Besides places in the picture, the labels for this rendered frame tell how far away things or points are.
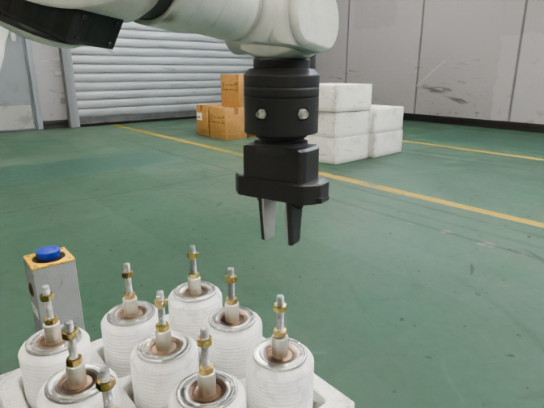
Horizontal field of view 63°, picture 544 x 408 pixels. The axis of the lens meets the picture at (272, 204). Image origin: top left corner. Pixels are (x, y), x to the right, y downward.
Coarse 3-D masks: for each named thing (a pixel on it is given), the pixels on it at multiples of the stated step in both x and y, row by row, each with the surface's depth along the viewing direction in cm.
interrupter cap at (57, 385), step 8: (64, 368) 59; (88, 368) 59; (96, 368) 59; (56, 376) 57; (64, 376) 57; (88, 376) 58; (96, 376) 57; (48, 384) 56; (56, 384) 56; (64, 384) 56; (88, 384) 56; (48, 392) 54; (56, 392) 54; (64, 392) 55; (72, 392) 55; (80, 392) 55; (88, 392) 55; (96, 392) 54; (56, 400) 53; (64, 400) 53; (72, 400) 53; (80, 400) 53
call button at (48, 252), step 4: (40, 248) 79; (44, 248) 79; (48, 248) 79; (52, 248) 79; (56, 248) 79; (36, 252) 77; (40, 252) 77; (44, 252) 77; (48, 252) 77; (52, 252) 77; (56, 252) 78; (60, 252) 79; (36, 256) 77; (40, 256) 77; (44, 256) 77; (48, 256) 77; (52, 256) 77; (56, 256) 78; (44, 260) 77
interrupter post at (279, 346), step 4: (272, 336) 61; (272, 340) 61; (276, 340) 60; (280, 340) 60; (284, 340) 60; (272, 344) 61; (276, 344) 61; (280, 344) 60; (284, 344) 61; (272, 348) 62; (276, 348) 61; (280, 348) 61; (284, 348) 61; (272, 352) 62; (276, 352) 61; (280, 352) 61; (284, 352) 61; (276, 356) 61; (280, 356) 61; (284, 356) 61
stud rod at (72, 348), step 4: (68, 320) 54; (64, 324) 54; (68, 324) 54; (72, 324) 54; (68, 328) 54; (72, 328) 54; (68, 332) 54; (72, 340) 54; (68, 344) 54; (72, 344) 54; (68, 348) 55; (72, 348) 55; (76, 348) 55; (72, 352) 55; (76, 352) 55; (72, 356) 55; (76, 356) 55
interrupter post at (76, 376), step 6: (66, 366) 55; (78, 366) 55; (84, 366) 56; (66, 372) 55; (72, 372) 55; (78, 372) 55; (84, 372) 56; (72, 378) 55; (78, 378) 55; (84, 378) 56; (72, 384) 55; (78, 384) 55; (84, 384) 56
